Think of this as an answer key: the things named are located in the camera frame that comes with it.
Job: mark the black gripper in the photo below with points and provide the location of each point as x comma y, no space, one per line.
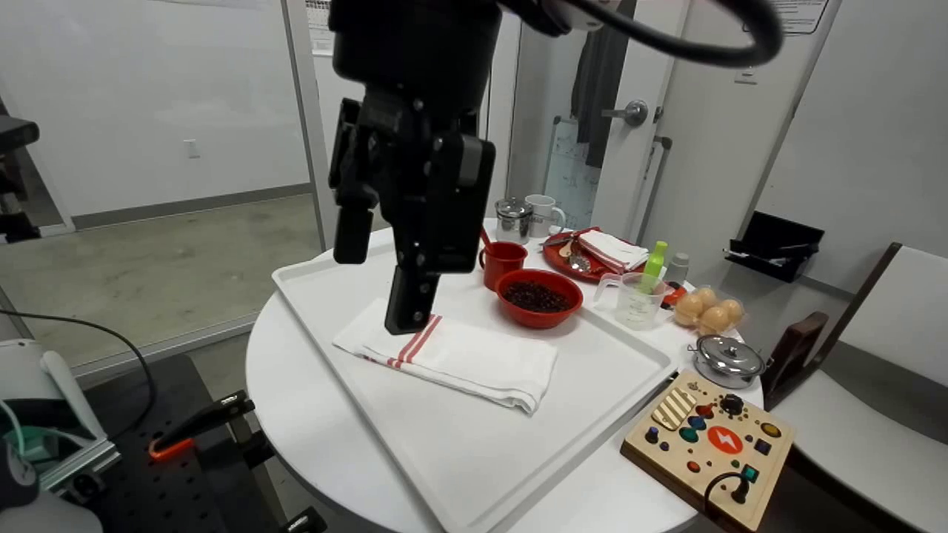
400,159

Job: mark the white towel with red stripes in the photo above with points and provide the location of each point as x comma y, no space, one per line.
464,359

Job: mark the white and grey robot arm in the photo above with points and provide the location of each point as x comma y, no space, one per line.
415,41

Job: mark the red cup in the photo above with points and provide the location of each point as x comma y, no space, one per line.
506,266

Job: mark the small metal cup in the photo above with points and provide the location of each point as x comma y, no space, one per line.
509,218

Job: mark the red bowl with dark beans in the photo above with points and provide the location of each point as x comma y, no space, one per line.
540,297

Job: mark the clear glass mug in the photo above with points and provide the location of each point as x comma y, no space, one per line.
544,215

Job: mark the large white tray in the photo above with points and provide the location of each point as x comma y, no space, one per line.
475,415

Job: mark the small leaning whiteboard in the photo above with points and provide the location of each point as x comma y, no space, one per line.
574,178

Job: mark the white cloth with red trim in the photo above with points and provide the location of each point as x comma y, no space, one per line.
615,246

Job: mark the black and orange clamp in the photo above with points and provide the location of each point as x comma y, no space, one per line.
196,424

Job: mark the clear plastic measuring cup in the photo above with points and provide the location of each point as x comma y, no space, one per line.
632,303

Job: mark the dark jacket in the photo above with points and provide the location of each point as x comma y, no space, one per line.
596,89

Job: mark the green squeeze bottle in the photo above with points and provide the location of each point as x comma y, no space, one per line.
654,269

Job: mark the small orange object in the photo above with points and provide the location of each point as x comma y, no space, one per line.
673,295

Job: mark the grey capped shaker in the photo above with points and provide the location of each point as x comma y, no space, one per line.
680,269

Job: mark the brown bread roll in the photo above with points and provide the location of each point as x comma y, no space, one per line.
688,313
704,295
717,322

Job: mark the wooden busy board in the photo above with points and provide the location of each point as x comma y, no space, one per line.
713,442

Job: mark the white and green device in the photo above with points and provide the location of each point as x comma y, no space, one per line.
39,424

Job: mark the black bag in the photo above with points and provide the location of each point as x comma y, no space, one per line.
774,243

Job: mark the chair with white seat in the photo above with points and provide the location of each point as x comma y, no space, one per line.
879,396

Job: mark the white wall outlet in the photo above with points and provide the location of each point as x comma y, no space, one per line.
192,150

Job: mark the black camera stand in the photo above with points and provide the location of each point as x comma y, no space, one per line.
15,178

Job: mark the white wall sign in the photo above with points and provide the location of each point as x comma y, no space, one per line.
808,15

